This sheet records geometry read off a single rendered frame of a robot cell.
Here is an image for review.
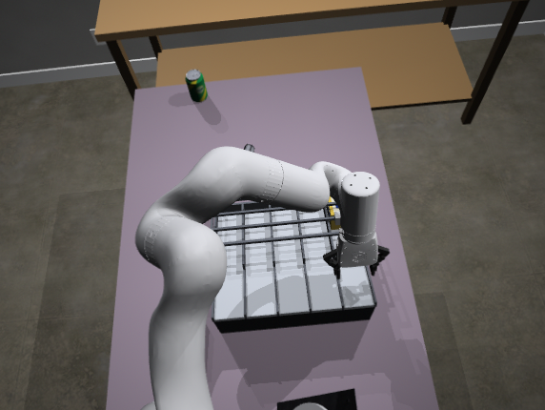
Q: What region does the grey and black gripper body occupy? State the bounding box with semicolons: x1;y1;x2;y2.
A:
336;233;377;268

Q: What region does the yellow butter carton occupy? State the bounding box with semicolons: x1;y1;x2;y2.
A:
327;197;341;230

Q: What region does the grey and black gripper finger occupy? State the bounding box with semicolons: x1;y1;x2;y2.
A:
370;245;390;276
323;249;340;279

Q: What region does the green drink can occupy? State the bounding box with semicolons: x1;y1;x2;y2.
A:
186;70;208;102

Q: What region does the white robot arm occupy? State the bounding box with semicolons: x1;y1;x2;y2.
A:
135;147;380;410

